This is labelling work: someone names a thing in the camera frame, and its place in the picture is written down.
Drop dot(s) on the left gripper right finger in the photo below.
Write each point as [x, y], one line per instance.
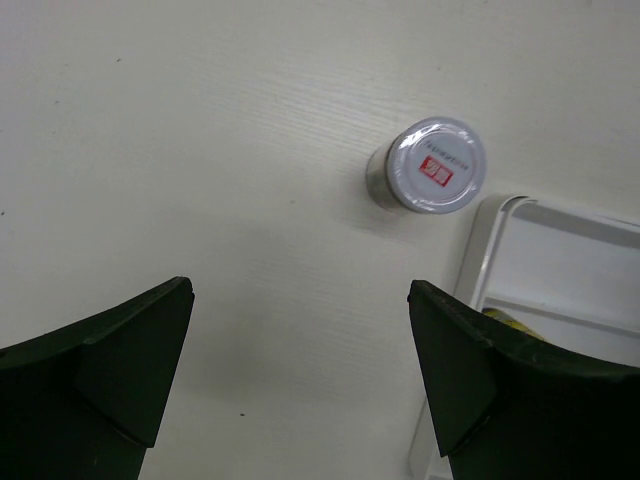
[506, 405]

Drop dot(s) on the white tiered organizer tray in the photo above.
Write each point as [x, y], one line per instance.
[569, 275]

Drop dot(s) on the left white-lid spice jar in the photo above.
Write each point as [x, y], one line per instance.
[436, 166]

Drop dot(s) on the small yellow bottle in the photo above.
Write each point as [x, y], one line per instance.
[506, 319]

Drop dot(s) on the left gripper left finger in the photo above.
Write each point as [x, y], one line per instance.
[86, 401]

